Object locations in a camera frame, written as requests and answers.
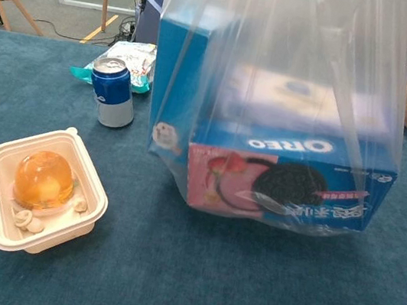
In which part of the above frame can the transparent plastic bag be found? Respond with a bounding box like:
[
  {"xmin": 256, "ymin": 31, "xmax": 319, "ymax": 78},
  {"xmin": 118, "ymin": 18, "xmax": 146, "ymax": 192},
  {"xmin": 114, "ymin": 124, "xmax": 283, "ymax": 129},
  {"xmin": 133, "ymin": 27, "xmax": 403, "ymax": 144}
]
[{"xmin": 129, "ymin": 0, "xmax": 407, "ymax": 251}]

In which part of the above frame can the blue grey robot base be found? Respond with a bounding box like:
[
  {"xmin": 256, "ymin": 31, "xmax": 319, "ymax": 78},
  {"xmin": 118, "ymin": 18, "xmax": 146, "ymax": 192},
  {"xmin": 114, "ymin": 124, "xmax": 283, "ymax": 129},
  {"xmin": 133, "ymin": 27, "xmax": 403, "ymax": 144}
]
[{"xmin": 132, "ymin": 0, "xmax": 170, "ymax": 47}]

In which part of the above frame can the plain blue carton box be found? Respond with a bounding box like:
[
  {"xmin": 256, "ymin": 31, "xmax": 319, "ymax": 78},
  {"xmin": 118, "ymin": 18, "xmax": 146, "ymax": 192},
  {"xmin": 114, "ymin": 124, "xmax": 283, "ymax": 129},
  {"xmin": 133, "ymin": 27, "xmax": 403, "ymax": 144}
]
[{"xmin": 139, "ymin": 5, "xmax": 243, "ymax": 165}]

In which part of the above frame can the blue white drink can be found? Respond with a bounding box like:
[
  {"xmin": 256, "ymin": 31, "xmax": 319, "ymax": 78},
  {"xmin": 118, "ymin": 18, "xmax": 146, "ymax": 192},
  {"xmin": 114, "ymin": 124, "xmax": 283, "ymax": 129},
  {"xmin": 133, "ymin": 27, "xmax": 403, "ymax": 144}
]
[{"xmin": 83, "ymin": 54, "xmax": 144, "ymax": 132}]

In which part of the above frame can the white box with blue logo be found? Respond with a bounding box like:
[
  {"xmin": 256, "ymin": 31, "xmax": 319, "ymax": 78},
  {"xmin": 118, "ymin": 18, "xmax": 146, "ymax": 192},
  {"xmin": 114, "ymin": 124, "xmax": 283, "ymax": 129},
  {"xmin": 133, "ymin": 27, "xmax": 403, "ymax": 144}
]
[{"xmin": 213, "ymin": 59, "xmax": 399, "ymax": 151}]

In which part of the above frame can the teal white snack pack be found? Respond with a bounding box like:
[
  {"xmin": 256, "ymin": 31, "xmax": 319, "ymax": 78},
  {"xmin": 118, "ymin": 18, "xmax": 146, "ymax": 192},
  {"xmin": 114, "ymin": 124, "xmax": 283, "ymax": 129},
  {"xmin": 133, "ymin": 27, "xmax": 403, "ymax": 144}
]
[{"xmin": 67, "ymin": 31, "xmax": 161, "ymax": 97}]

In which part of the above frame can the blue table mat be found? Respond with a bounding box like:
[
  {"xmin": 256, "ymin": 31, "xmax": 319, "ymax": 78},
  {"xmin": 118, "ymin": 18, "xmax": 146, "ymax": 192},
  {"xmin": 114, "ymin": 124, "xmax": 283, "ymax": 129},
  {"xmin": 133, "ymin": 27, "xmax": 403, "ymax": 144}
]
[{"xmin": 0, "ymin": 28, "xmax": 407, "ymax": 305}]

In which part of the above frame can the sliced mushroom piece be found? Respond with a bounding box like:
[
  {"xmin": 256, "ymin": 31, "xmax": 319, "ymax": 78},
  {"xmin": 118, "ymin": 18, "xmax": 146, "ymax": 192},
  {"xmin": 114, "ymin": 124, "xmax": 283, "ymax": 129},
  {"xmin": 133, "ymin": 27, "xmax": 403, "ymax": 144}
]
[
  {"xmin": 73, "ymin": 196, "xmax": 90, "ymax": 216},
  {"xmin": 8, "ymin": 206, "xmax": 48, "ymax": 235}
]

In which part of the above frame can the blue Oreo cookie box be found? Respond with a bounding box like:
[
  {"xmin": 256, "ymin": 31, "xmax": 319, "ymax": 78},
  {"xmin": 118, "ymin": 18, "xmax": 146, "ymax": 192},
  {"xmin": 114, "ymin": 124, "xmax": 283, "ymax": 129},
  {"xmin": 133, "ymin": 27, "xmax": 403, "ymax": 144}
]
[{"xmin": 178, "ymin": 113, "xmax": 403, "ymax": 241}]

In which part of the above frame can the white power strip with plugs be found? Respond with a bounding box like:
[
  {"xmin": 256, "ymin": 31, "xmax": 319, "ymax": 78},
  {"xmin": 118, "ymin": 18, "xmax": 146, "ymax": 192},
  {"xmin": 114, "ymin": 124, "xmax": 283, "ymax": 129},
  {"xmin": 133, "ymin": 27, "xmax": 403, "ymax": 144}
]
[{"xmin": 118, "ymin": 18, "xmax": 137, "ymax": 37}]

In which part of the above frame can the orange jelly cup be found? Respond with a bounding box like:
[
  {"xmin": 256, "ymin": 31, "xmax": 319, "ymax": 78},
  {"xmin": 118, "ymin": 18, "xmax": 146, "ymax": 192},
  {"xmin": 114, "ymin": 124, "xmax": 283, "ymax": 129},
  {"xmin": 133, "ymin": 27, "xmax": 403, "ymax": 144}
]
[{"xmin": 9, "ymin": 146, "xmax": 80, "ymax": 218}]

